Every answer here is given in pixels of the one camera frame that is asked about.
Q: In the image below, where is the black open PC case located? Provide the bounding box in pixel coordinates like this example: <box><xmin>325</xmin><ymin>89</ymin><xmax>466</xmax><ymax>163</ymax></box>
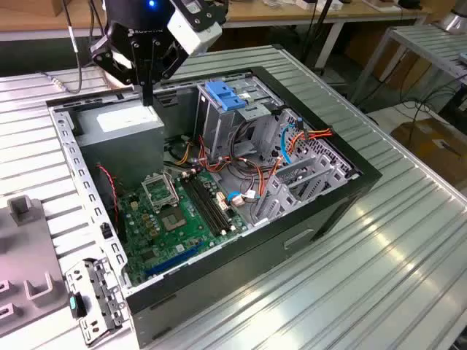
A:
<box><xmin>45</xmin><ymin>65</ymin><xmax>383</xmax><ymax>349</ymax></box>

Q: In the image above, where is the green motherboard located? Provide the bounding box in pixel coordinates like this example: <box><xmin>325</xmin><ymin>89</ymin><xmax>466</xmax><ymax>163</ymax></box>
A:
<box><xmin>116</xmin><ymin>169</ymin><xmax>249</xmax><ymax>287</ymax></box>

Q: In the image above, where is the black tripod stand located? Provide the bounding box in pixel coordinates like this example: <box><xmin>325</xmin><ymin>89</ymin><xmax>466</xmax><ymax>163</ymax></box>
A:
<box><xmin>301</xmin><ymin>0</ymin><xmax>335</xmax><ymax>72</ymax></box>

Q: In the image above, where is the grey metal drive cage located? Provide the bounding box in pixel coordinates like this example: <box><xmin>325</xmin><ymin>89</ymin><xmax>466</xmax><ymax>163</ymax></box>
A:
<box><xmin>195</xmin><ymin>74</ymin><xmax>285</xmax><ymax>161</ymax></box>

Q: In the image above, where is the blue plastic drive latch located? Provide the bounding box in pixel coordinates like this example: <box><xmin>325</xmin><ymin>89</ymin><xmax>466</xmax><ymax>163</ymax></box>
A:
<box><xmin>204</xmin><ymin>80</ymin><xmax>248</xmax><ymax>112</ymax></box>

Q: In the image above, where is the blue expansion slot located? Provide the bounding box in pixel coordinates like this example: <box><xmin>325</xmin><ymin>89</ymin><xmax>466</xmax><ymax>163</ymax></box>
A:
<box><xmin>144</xmin><ymin>242</ymin><xmax>204</xmax><ymax>277</ymax></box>

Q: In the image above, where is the grey metal disk bay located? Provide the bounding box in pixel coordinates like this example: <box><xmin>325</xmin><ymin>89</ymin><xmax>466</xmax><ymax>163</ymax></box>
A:
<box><xmin>251</xmin><ymin>108</ymin><xmax>362</xmax><ymax>227</ymax></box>

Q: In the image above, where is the short blue wire white plug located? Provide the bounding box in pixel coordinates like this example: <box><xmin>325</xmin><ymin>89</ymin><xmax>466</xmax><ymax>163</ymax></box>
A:
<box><xmin>225</xmin><ymin>190</ymin><xmax>262</xmax><ymax>208</ymax></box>

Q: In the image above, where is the black cable with metal plug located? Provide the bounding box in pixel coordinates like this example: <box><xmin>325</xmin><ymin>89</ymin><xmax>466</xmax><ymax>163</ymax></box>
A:
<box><xmin>38</xmin><ymin>0</ymin><xmax>96</xmax><ymax>95</ymax></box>

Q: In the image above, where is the slatted metal side table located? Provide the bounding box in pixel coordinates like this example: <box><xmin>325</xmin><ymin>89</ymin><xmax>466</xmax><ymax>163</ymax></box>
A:
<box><xmin>350</xmin><ymin>23</ymin><xmax>467</xmax><ymax>106</ymax></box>

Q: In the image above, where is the brown cardboard box with label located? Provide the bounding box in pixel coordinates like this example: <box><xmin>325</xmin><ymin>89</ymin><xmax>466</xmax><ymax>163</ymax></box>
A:
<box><xmin>390</xmin><ymin>118</ymin><xmax>467</xmax><ymax>185</ymax></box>

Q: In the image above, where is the blue data wire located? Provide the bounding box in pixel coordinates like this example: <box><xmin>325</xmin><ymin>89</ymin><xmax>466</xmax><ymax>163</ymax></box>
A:
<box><xmin>280</xmin><ymin>117</ymin><xmax>304</xmax><ymax>165</ymax></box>

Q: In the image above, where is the red orange black wire bundle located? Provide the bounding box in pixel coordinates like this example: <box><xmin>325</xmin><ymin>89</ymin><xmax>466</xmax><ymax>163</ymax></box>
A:
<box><xmin>196</xmin><ymin>134</ymin><xmax>284</xmax><ymax>201</ymax></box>

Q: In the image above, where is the black RAM slot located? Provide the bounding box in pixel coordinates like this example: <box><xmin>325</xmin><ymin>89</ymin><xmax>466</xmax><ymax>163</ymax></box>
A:
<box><xmin>181</xmin><ymin>177</ymin><xmax>224</xmax><ymax>237</ymax></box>
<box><xmin>185</xmin><ymin>176</ymin><xmax>228</xmax><ymax>235</ymax></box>
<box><xmin>194</xmin><ymin>174</ymin><xmax>236</xmax><ymax>230</ymax></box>
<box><xmin>190</xmin><ymin>175</ymin><xmax>232</xmax><ymax>232</ymax></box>

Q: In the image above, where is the CPU socket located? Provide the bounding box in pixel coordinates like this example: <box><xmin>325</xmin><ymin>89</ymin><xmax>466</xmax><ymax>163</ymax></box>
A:
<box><xmin>157</xmin><ymin>206</ymin><xmax>189</xmax><ymax>233</ymax></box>

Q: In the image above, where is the orange red power wire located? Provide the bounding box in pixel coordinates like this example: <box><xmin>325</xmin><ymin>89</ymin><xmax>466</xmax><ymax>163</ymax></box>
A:
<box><xmin>286</xmin><ymin>125</ymin><xmax>335</xmax><ymax>155</ymax></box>

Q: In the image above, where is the long wooden desk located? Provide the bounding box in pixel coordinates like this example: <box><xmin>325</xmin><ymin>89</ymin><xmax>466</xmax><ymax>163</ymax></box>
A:
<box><xmin>0</xmin><ymin>0</ymin><xmax>433</xmax><ymax>70</ymax></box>

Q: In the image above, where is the metal socket cover frame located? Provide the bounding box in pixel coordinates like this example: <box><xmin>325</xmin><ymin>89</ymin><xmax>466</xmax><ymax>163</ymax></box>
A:
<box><xmin>141</xmin><ymin>171</ymin><xmax>180</xmax><ymax>214</ymax></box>

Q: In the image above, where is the red black twisted fan wire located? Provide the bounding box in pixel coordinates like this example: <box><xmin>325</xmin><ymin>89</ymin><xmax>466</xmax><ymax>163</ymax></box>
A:
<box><xmin>96</xmin><ymin>163</ymin><xmax>121</xmax><ymax>229</ymax></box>

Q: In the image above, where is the grey parts rack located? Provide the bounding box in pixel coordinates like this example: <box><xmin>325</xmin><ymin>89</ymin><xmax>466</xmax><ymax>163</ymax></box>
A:
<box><xmin>0</xmin><ymin>195</ymin><xmax>70</xmax><ymax>335</ymax></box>

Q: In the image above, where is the orange yellow wire bundle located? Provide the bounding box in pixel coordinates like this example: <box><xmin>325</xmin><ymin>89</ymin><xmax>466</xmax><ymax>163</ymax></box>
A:
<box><xmin>174</xmin><ymin>133</ymin><xmax>195</xmax><ymax>166</ymax></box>

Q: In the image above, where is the large brown cardboard box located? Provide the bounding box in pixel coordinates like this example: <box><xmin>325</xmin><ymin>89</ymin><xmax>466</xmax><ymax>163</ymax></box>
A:
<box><xmin>344</xmin><ymin>27</ymin><xmax>433</xmax><ymax>92</ymax></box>

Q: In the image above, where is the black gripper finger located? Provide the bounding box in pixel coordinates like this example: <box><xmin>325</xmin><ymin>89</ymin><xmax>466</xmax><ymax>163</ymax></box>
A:
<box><xmin>145</xmin><ymin>38</ymin><xmax>190</xmax><ymax>106</ymax></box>
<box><xmin>89</xmin><ymin>34</ymin><xmax>148</xmax><ymax>106</ymax></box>

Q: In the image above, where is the grey power supply unit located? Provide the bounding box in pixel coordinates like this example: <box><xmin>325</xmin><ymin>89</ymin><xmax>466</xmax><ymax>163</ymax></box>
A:
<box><xmin>72</xmin><ymin>98</ymin><xmax>166</xmax><ymax>190</ymax></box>

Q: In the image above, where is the teal plastic bracket latch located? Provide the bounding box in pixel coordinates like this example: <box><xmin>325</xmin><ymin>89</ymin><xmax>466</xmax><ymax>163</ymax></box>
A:
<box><xmin>68</xmin><ymin>293</ymin><xmax>88</xmax><ymax>319</ymax></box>

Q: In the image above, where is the metal slot retention bracket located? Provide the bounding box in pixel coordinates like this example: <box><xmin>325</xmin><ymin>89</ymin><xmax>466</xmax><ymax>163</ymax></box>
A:
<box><xmin>64</xmin><ymin>257</ymin><xmax>129</xmax><ymax>346</ymax></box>

